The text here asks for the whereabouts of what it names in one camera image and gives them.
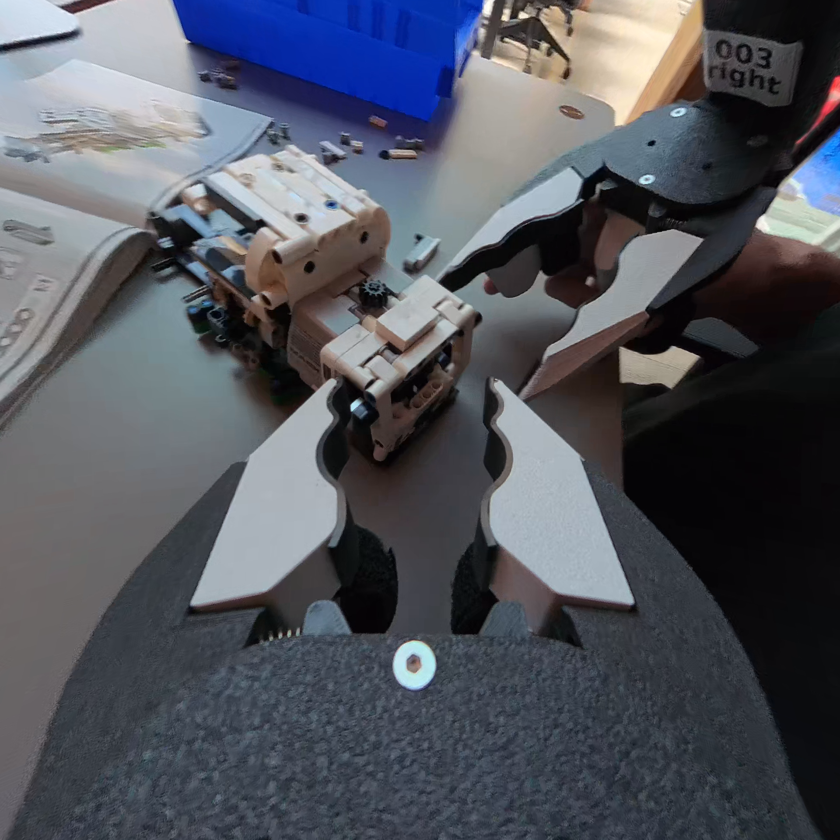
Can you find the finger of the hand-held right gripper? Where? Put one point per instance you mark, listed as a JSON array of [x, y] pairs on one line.
[[518, 220], [623, 308]]

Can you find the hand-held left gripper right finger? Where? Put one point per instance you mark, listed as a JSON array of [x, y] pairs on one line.
[[558, 525]]

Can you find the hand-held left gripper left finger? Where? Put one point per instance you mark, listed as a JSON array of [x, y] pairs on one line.
[[275, 512]]

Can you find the white lego truck model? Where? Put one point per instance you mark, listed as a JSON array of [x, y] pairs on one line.
[[315, 256]]

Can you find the person's right forearm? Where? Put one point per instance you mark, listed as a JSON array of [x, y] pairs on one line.
[[774, 282]]

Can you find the grey lego connector piece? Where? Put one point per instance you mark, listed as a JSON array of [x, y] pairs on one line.
[[420, 253]]

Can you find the scattered small lego pieces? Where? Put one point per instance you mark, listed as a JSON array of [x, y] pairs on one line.
[[400, 154]]

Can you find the open lego instruction booklet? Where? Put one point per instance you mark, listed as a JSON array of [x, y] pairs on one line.
[[85, 197]]

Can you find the person's right hand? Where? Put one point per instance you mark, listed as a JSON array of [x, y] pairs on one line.
[[571, 290]]

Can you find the light wooden furniture panel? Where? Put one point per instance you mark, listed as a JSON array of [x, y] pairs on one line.
[[669, 65]]

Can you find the round brown table grommet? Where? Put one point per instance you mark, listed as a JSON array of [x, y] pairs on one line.
[[571, 111]]

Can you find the colourful printed box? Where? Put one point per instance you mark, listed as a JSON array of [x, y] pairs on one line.
[[817, 184]]

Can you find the person's dark clothing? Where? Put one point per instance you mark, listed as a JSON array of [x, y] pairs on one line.
[[741, 525]]

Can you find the black office chair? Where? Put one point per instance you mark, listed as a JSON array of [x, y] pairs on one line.
[[531, 33]]

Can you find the blue plastic bin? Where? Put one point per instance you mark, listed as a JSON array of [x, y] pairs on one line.
[[341, 46]]

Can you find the white flat rounded board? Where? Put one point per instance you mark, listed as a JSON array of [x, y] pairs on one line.
[[33, 19]]

